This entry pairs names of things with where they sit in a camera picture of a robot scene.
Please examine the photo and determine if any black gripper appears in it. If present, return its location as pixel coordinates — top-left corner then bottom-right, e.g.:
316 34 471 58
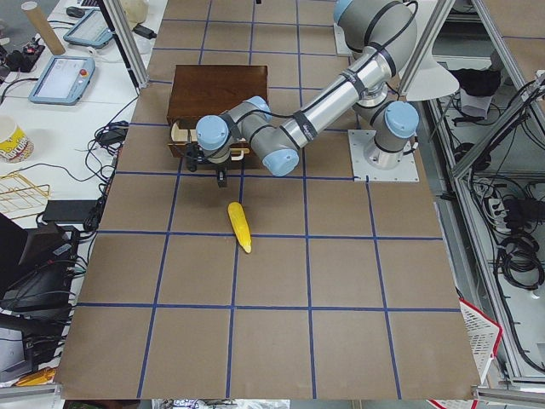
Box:
185 143 229 188

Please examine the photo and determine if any light wood drawer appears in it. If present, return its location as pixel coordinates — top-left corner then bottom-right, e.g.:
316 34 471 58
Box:
168 118 265 171

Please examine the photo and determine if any yellow corn cob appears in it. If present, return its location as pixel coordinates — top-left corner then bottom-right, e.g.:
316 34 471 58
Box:
227 202 252 254

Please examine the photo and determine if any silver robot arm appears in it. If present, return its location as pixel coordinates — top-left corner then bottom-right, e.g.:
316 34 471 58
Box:
186 1 419 187

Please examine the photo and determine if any dark brown wooden cabinet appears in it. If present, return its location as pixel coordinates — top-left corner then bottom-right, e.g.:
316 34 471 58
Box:
166 64 271 171

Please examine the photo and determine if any black power adapter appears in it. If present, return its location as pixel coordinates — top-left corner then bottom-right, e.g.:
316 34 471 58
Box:
95 121 129 147

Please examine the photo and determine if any near teach pendant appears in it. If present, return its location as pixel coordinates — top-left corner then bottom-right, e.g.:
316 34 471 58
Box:
28 56 95 106

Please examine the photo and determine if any teach pendant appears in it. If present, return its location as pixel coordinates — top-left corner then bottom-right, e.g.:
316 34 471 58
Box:
28 56 95 106
63 9 112 49

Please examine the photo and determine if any far teach pendant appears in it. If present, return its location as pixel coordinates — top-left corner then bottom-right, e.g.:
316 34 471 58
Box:
63 9 112 49

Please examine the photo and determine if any popcorn paper bucket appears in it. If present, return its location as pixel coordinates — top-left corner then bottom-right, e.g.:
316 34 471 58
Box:
0 114 34 163

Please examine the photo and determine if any black computer equipment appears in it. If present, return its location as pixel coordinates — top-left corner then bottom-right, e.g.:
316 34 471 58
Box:
1 215 79 383

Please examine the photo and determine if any cardboard tube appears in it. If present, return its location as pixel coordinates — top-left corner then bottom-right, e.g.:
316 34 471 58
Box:
20 1 66 55

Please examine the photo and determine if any white lamp shade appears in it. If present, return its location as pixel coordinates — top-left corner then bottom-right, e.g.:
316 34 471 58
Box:
399 37 459 101

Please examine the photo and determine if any white plastic basket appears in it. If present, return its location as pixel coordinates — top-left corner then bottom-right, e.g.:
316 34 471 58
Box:
459 298 503 385

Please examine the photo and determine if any aluminium frame post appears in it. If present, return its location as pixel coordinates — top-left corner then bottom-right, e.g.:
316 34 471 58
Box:
99 0 149 89

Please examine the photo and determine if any gold wire rack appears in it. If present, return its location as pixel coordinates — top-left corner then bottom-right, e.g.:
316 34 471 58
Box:
1 173 50 219

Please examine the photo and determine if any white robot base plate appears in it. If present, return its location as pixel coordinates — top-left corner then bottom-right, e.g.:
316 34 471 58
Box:
347 130 419 183

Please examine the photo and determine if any aluminium frame rail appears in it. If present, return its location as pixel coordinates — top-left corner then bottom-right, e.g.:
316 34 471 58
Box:
473 0 544 87

